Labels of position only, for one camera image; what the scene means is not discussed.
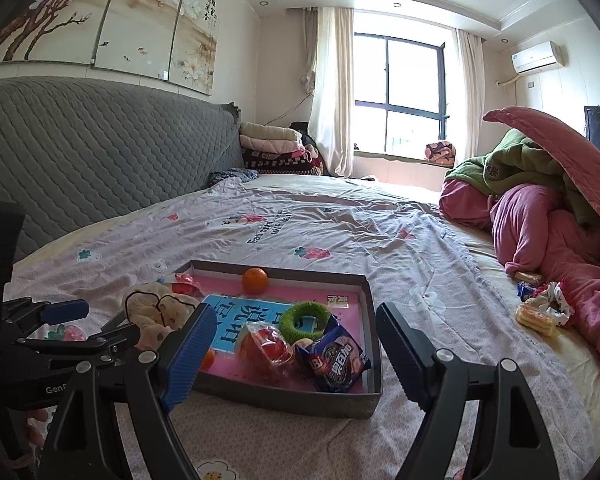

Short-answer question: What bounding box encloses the white curtain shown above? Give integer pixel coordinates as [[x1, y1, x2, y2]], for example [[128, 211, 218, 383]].
[[454, 29, 486, 165], [309, 8, 354, 177]]

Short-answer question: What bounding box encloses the brown walnut ball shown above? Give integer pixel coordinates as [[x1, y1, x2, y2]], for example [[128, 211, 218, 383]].
[[292, 338, 314, 350]]

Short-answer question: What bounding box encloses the folded blankets stack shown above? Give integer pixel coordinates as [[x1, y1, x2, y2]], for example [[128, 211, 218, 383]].
[[239, 122, 327, 176]]

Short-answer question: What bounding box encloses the red white toy egg package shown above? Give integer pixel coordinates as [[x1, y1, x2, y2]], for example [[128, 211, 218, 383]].
[[162, 273, 204, 298]]

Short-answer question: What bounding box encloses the grey cardboard tray box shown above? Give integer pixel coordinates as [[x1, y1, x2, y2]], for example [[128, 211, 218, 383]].
[[162, 260, 382, 419]]

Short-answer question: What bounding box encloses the left white curtain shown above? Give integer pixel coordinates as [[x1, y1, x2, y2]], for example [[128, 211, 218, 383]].
[[309, 8, 354, 177]]

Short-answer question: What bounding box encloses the cream plush scrunchie toy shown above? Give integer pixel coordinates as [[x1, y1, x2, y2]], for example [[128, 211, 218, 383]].
[[122, 282, 199, 350]]

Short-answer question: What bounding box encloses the grey quilted headboard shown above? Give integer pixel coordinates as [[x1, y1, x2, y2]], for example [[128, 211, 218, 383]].
[[0, 76, 242, 260]]

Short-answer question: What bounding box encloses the snack wrappers pile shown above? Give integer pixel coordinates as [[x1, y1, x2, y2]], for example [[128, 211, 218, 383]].
[[514, 272, 574, 337]]

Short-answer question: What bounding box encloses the right white curtain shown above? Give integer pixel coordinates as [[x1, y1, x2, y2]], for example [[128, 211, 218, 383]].
[[454, 29, 486, 165]]

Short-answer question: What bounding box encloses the green knitted ring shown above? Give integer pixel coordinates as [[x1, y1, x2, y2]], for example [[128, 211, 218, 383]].
[[277, 300, 339, 346]]

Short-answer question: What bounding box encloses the pink quilt pile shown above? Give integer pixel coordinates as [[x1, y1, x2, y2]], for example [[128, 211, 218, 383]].
[[439, 106, 600, 355]]

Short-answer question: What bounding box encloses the green blanket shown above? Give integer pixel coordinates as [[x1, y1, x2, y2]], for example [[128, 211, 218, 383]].
[[445, 129, 600, 226]]

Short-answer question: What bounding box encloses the dark framed window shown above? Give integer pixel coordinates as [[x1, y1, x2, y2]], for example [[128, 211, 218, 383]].
[[352, 32, 448, 159]]

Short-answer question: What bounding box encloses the flower wall painting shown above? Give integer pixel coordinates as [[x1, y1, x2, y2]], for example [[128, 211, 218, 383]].
[[0, 0, 218, 94]]

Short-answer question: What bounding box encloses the pink blue book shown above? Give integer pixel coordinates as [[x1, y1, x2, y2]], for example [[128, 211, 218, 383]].
[[186, 261, 377, 403]]

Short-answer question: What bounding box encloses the white air conditioner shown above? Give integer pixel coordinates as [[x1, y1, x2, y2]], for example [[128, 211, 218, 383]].
[[512, 41, 564, 75]]

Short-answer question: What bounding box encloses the orange tangerine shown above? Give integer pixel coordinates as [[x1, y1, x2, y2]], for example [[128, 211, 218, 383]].
[[242, 268, 268, 295], [199, 348, 215, 372]]

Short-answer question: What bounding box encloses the blue cookie packet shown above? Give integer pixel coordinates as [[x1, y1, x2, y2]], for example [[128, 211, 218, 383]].
[[297, 315, 370, 393]]

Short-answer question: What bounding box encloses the dark blue cloth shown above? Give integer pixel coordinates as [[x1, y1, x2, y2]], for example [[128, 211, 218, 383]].
[[207, 168, 259, 188]]

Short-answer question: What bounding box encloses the left hand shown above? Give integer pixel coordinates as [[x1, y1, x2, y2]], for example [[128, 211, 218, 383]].
[[1, 410, 48, 471]]

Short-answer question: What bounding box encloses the pink bag on windowsill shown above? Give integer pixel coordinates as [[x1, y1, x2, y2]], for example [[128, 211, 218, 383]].
[[425, 141, 456, 166]]

